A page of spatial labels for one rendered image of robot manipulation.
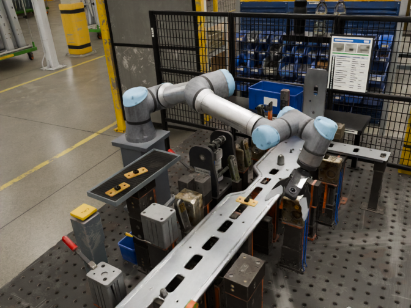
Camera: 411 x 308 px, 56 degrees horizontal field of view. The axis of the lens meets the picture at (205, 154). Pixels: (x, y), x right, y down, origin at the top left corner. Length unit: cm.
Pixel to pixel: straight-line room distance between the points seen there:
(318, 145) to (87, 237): 79
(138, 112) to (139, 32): 251
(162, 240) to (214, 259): 19
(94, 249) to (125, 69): 332
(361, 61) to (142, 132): 120
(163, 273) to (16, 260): 202
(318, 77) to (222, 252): 107
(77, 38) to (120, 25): 484
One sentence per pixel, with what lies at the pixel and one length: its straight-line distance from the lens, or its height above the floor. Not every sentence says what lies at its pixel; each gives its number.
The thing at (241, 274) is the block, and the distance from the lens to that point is 118.
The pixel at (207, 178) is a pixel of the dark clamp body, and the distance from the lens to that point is 152.
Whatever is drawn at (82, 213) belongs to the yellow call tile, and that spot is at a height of 116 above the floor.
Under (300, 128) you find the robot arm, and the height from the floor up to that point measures 135.
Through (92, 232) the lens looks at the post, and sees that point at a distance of 131.
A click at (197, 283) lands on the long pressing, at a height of 100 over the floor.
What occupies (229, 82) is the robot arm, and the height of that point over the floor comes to 142.
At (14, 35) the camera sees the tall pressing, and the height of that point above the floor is 57.
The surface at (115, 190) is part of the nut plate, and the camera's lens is 136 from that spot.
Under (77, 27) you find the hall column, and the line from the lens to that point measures 915.
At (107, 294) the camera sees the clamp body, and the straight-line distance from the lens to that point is 119.
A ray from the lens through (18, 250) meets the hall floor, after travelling 324.
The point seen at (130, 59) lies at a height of 89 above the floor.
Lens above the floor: 186
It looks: 27 degrees down
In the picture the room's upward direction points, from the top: 4 degrees counter-clockwise
